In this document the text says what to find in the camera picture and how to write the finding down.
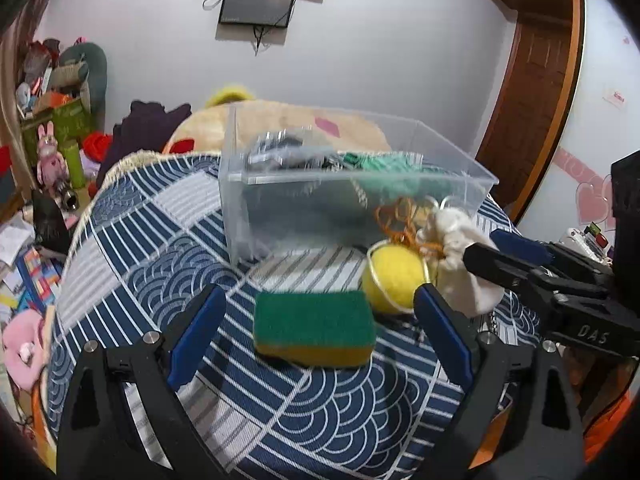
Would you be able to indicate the clear plastic storage box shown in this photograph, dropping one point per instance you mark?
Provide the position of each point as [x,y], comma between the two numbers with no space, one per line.
[269,213]

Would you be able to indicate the green yellow sponge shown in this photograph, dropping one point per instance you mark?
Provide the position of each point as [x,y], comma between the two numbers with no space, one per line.
[319,329]

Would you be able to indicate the dark purple clothing pile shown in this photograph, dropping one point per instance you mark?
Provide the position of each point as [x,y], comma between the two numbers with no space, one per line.
[148,126]

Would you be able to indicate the black plastic bag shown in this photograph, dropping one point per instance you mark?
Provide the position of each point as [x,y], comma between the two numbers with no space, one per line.
[51,233]

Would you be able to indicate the white drawstring pouch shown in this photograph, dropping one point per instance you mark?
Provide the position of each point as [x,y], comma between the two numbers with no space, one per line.
[454,230]

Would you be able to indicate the green bottle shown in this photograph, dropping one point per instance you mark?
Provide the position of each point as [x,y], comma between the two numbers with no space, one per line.
[71,154]

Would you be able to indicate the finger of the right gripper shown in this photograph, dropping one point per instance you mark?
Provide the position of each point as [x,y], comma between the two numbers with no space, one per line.
[494,266]
[516,246]

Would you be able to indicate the blue patterned tablecloth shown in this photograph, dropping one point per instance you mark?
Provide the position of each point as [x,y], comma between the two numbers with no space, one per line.
[152,240]

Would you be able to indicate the brown wooden door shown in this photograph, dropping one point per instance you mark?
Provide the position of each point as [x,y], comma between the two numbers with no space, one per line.
[531,101]

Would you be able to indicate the pink plush toy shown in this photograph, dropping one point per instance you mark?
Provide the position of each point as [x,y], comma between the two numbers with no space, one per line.
[23,348]

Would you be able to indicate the green fabric scrunchie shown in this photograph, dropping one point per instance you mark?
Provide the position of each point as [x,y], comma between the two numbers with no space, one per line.
[396,173]

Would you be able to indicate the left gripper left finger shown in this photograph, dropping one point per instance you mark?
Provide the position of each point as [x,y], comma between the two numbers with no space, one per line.
[190,332]

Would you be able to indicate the pink rabbit figurine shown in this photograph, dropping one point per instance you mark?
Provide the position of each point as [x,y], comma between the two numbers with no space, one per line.
[51,165]

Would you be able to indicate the green cardboard box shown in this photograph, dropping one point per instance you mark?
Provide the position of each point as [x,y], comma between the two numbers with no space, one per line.
[70,121]

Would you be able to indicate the grey green plush toy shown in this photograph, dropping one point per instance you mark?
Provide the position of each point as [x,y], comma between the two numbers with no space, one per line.
[82,68]

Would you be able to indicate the white wardrobe sliding door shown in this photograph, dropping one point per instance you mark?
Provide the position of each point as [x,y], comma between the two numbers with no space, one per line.
[601,127]

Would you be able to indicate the colourful book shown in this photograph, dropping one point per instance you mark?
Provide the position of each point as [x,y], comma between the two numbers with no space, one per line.
[41,279]

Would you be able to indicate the small black wall monitor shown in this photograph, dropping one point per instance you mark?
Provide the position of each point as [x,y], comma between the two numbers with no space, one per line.
[259,13]

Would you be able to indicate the yellow tennis ball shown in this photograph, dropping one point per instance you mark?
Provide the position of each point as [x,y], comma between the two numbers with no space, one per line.
[392,274]

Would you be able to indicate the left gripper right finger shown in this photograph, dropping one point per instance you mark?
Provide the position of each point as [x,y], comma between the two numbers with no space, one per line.
[449,332]

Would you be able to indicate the red cloth item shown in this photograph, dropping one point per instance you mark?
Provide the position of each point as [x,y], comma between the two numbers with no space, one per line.
[96,146]

